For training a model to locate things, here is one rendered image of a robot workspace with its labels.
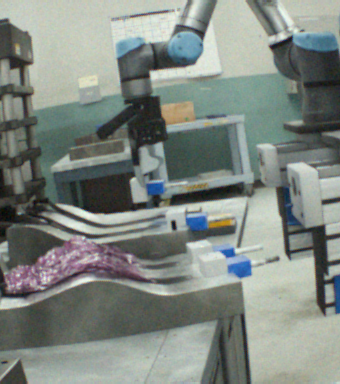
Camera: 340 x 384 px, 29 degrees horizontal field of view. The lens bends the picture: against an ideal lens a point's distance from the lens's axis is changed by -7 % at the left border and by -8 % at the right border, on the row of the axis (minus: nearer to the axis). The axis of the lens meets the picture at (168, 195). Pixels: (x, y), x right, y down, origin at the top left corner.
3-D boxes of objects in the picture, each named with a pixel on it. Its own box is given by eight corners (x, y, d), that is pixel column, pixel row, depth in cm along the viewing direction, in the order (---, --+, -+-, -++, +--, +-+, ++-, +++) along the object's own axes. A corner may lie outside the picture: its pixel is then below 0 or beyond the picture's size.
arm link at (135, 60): (150, 34, 160) (115, 39, 158) (156, 76, 161) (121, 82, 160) (144, 38, 167) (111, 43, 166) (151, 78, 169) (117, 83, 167)
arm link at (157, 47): (204, 64, 159) (158, 69, 158) (193, 67, 170) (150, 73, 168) (198, 33, 158) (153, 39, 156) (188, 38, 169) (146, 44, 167)
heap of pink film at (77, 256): (146, 262, 123) (138, 219, 122) (160, 286, 106) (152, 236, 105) (9, 283, 120) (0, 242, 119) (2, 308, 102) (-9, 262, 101)
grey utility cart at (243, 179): (243, 192, 774) (231, 108, 761) (257, 198, 723) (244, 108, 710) (146, 209, 757) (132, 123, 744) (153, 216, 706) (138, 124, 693)
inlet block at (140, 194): (190, 192, 169) (187, 170, 168) (188, 196, 164) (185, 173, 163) (137, 199, 171) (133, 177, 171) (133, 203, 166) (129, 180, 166)
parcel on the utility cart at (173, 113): (190, 127, 748) (186, 101, 744) (197, 127, 717) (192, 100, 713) (153, 133, 742) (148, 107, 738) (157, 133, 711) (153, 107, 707)
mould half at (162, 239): (207, 244, 158) (198, 185, 156) (194, 275, 132) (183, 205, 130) (9, 264, 166) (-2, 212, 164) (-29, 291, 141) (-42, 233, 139)
